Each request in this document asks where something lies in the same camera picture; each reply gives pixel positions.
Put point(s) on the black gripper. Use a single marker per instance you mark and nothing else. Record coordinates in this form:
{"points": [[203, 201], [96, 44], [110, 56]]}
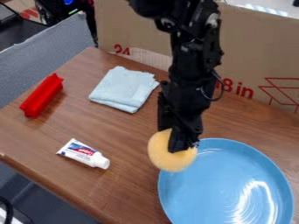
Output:
{"points": [[182, 102]]}

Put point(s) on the yellow ball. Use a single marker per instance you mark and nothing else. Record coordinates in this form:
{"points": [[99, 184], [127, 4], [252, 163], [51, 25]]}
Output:
{"points": [[172, 162]]}

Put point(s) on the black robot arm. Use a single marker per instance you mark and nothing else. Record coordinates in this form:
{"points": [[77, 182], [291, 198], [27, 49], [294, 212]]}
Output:
{"points": [[192, 23]]}

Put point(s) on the blue plate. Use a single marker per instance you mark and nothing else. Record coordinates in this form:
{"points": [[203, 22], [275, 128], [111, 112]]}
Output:
{"points": [[232, 186]]}

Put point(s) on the light blue folded cloth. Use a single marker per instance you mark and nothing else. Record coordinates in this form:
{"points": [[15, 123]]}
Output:
{"points": [[124, 89]]}

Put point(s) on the white toothpaste tube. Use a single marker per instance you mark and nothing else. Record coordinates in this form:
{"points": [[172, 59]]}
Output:
{"points": [[81, 153]]}

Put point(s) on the red plastic block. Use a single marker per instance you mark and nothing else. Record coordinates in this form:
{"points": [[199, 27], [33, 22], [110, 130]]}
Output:
{"points": [[41, 96]]}

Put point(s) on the grey fabric partition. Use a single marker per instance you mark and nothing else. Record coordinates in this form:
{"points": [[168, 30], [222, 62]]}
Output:
{"points": [[29, 61]]}

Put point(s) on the black equipment in background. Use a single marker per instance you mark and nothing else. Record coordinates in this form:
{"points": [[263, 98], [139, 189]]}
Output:
{"points": [[56, 10]]}

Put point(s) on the cardboard box wall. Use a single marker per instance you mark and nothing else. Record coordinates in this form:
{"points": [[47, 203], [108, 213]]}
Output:
{"points": [[259, 39]]}

